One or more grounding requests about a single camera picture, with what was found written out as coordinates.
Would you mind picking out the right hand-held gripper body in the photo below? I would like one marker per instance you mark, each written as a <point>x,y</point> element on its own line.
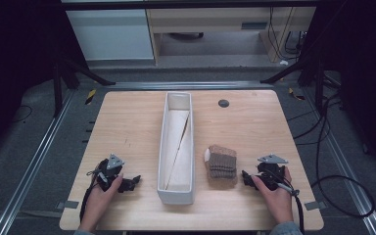
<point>271,173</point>

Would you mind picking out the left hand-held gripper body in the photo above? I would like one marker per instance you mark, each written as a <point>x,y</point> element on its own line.
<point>110,169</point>

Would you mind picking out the brown ridged block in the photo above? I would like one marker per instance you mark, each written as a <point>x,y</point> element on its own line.
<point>222,164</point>

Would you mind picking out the long white storage box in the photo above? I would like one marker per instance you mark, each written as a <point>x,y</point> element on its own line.
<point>176,196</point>

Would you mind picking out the person's right hand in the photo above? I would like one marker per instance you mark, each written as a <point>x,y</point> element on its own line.
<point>275,204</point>

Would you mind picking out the person's left hand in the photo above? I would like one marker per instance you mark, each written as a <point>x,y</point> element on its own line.
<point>98,202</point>

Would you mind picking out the dark round table grommet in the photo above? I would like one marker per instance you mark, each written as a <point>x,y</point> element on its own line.
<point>223,103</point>

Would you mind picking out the yellow black tape strip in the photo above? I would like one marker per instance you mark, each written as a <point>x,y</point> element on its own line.
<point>90,96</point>
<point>295,94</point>

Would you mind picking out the black metal stand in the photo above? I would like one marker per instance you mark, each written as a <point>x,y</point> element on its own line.
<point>319,81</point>
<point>58,91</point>

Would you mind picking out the white cabinet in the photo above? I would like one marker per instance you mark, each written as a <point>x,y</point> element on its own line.
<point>111,34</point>

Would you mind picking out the light wooden desk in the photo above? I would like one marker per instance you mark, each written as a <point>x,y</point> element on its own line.
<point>209,19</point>

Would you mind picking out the grey table bracket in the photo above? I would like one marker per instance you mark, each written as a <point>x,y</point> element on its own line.
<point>68,204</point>
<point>315,205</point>

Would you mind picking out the long metal floor rail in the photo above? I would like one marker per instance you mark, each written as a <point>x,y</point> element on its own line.
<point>346,169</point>
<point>32,166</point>

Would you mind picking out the metal floor rail crossbar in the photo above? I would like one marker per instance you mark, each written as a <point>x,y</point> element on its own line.
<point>189,85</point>

